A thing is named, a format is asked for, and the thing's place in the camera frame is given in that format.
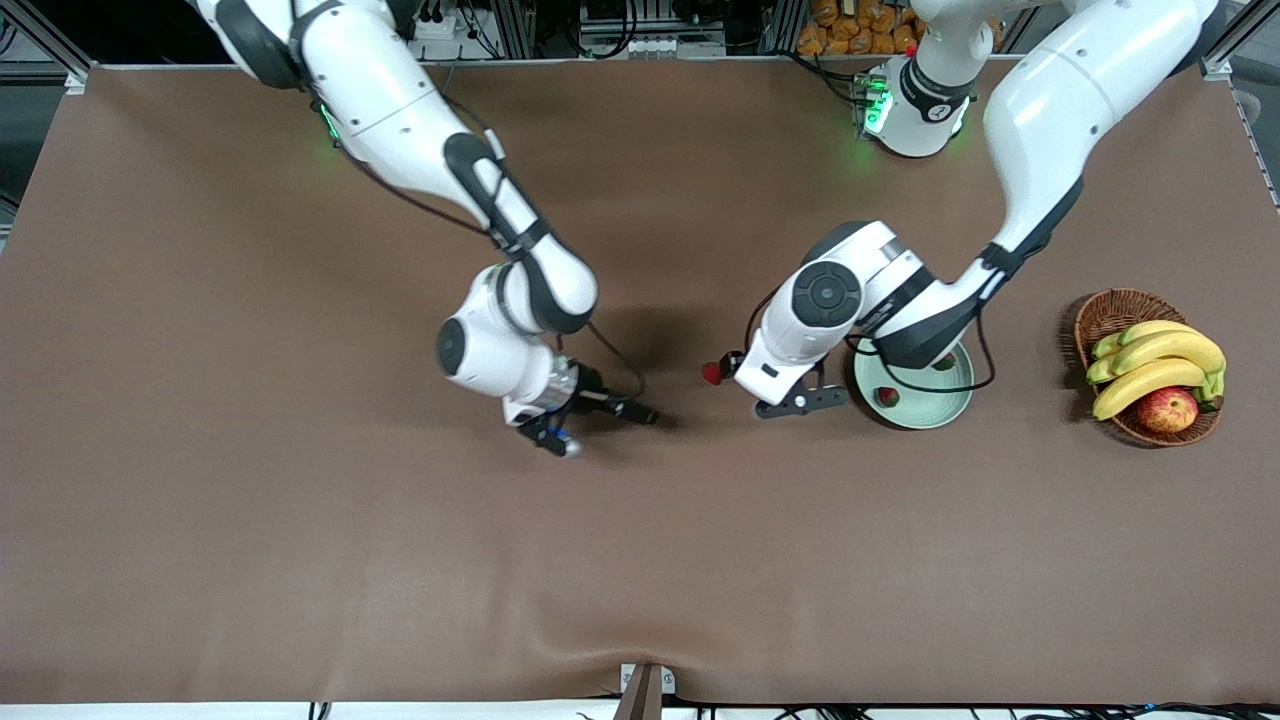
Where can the metal table edge bracket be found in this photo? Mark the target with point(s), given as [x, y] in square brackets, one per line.
[645, 695]

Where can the bag of orange snacks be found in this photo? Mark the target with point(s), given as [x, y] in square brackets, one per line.
[850, 30]

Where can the white connector block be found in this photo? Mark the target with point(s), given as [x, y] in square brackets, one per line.
[670, 47]

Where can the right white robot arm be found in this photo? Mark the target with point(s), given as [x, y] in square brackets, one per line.
[380, 90]

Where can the red apple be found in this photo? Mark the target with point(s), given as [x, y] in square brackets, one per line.
[1167, 410]

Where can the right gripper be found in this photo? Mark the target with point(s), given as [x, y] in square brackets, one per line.
[588, 385]

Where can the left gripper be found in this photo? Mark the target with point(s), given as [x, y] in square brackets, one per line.
[733, 364]

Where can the white power strip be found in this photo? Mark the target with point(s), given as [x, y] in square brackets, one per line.
[435, 28]

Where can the brown table mat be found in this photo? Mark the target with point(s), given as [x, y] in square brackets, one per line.
[600, 550]

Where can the yellow banana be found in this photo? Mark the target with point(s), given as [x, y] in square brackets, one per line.
[1170, 348]
[1140, 385]
[1150, 330]

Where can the pale green round plate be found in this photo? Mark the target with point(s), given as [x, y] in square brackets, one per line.
[930, 405]

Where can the brown wicker basket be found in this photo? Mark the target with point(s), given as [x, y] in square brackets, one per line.
[1120, 310]

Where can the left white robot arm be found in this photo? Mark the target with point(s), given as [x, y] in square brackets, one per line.
[1060, 110]

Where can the aluminium frame post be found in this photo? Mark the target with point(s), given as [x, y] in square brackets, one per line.
[55, 45]
[785, 25]
[515, 30]
[1230, 50]

